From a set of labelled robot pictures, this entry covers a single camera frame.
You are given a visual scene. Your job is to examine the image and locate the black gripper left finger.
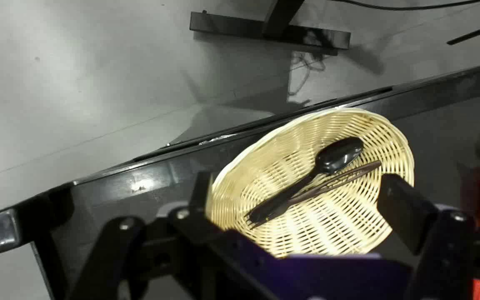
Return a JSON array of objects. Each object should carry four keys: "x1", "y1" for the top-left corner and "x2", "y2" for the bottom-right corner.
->
[{"x1": 70, "y1": 170, "x2": 263, "y2": 300}]

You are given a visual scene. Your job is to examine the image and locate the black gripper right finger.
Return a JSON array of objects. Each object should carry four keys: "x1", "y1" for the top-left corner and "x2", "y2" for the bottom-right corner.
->
[{"x1": 377, "y1": 171, "x2": 478, "y2": 300}]

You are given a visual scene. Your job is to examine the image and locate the black plastic fork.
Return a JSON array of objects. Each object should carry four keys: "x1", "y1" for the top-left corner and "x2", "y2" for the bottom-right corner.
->
[{"x1": 292, "y1": 160, "x2": 383, "y2": 205}]

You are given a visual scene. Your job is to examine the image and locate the black plastic spoon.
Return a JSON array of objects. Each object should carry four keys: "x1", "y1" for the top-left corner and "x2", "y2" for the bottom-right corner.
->
[{"x1": 245, "y1": 135, "x2": 367, "y2": 228}]

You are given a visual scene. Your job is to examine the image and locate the woven wicker basket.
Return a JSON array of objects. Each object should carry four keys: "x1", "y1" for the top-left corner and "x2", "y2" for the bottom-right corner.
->
[{"x1": 203, "y1": 105, "x2": 417, "y2": 260}]

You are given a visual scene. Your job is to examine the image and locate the black stand base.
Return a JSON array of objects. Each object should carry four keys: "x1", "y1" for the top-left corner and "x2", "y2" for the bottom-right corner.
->
[{"x1": 188, "y1": 0, "x2": 353, "y2": 56}]

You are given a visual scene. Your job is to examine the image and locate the black stand leg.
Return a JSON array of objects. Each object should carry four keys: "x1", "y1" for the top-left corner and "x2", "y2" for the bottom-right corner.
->
[{"x1": 447, "y1": 10, "x2": 480, "y2": 46}]

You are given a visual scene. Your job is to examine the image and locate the black floor cable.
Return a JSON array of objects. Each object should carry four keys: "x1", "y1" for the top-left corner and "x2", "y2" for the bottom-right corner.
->
[{"x1": 333, "y1": 0, "x2": 480, "y2": 11}]

